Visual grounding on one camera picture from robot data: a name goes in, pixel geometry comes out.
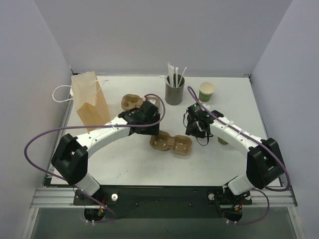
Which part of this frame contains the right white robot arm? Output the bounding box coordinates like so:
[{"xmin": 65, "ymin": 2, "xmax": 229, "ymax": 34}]
[{"xmin": 185, "ymin": 104, "xmax": 284, "ymax": 195}]

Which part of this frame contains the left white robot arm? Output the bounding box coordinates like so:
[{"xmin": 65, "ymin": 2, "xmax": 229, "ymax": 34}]
[{"xmin": 51, "ymin": 101, "xmax": 160, "ymax": 205}]

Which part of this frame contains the green paper coffee cup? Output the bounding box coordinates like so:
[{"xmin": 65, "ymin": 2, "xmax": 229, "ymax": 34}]
[{"xmin": 217, "ymin": 137, "xmax": 228, "ymax": 145}]

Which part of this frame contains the brown pulp cup carrier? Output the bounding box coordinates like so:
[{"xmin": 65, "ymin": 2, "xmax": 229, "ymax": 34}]
[{"xmin": 150, "ymin": 130, "xmax": 192, "ymax": 156}]

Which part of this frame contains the grey cylindrical straw holder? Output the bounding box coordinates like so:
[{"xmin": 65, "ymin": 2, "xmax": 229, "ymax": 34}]
[{"xmin": 165, "ymin": 74, "xmax": 185, "ymax": 106}]

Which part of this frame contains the aluminium rail frame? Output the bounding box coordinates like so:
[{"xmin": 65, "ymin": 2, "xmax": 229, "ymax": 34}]
[{"xmin": 31, "ymin": 187, "xmax": 297, "ymax": 208}]

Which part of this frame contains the brown paper bag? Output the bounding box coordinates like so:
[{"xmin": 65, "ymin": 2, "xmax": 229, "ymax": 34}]
[{"xmin": 52, "ymin": 71, "xmax": 111, "ymax": 132}]

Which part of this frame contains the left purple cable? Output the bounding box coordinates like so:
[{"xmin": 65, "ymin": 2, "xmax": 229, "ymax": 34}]
[{"xmin": 23, "ymin": 93, "xmax": 165, "ymax": 186}]

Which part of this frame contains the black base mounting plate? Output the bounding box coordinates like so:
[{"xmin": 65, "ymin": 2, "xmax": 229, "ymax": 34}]
[{"xmin": 73, "ymin": 185, "xmax": 252, "ymax": 220}]

